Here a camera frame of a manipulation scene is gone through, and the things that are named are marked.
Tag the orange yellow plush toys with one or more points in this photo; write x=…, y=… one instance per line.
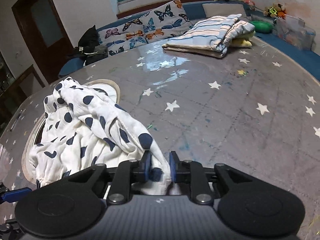
x=277, y=10

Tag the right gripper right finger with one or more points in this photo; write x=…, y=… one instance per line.
x=195, y=176

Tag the black bag pile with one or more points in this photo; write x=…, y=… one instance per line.
x=89, y=49

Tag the dark wooden side table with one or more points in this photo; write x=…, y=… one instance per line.
x=18, y=95

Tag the large butterfly pillow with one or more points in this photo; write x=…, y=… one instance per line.
x=167, y=21

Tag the round induction cooktop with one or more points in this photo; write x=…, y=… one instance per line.
x=36, y=132

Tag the white navy polka-dot garment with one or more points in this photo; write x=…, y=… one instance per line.
x=85, y=127

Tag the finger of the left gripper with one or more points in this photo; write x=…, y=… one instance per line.
x=14, y=195

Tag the clear plastic storage box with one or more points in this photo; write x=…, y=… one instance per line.
x=294, y=31

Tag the dark wooden door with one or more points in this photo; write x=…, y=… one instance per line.
x=44, y=35

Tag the pen on table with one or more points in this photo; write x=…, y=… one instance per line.
x=16, y=120

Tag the folded striped blanket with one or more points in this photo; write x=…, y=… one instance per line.
x=210, y=37

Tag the green round toy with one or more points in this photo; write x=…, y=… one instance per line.
x=262, y=27

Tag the yellow cloth under blanket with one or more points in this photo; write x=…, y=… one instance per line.
x=243, y=41

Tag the pink plush toy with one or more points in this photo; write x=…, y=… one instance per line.
x=250, y=3

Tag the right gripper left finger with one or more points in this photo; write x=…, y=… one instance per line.
x=127, y=173

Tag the small butterfly pillow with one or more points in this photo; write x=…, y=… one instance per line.
x=124, y=37

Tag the beige cushion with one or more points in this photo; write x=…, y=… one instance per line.
x=223, y=9

